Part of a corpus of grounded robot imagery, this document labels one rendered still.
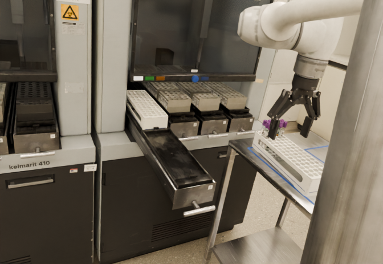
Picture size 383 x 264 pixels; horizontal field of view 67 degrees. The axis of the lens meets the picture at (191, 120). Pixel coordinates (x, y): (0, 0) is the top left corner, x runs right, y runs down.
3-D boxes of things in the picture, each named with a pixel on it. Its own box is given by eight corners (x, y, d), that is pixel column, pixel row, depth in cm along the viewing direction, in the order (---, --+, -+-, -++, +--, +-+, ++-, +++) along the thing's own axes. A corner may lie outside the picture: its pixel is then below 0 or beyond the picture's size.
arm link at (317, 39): (322, 55, 92) (281, 49, 91) (339, 3, 85) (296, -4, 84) (338, 63, 82) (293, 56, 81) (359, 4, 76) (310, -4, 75)
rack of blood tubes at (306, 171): (251, 145, 109) (255, 130, 106) (272, 143, 112) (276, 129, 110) (305, 197, 84) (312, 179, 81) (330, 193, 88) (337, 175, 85)
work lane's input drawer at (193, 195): (116, 113, 137) (117, 96, 134) (144, 112, 144) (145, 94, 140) (178, 221, 80) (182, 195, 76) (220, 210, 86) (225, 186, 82)
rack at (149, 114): (122, 102, 133) (123, 90, 130) (143, 102, 137) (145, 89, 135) (142, 133, 109) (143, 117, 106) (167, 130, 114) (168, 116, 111)
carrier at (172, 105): (188, 109, 132) (190, 97, 129) (190, 111, 130) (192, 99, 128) (164, 111, 126) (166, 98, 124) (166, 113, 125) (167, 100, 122)
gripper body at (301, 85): (304, 78, 84) (295, 108, 88) (326, 79, 87) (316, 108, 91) (288, 71, 90) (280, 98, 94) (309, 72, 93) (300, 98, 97)
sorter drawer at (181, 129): (126, 85, 176) (126, 70, 172) (147, 85, 182) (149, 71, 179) (172, 143, 118) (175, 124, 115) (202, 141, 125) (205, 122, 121)
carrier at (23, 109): (53, 117, 106) (52, 101, 104) (53, 119, 105) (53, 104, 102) (16, 118, 101) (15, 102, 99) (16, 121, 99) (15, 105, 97)
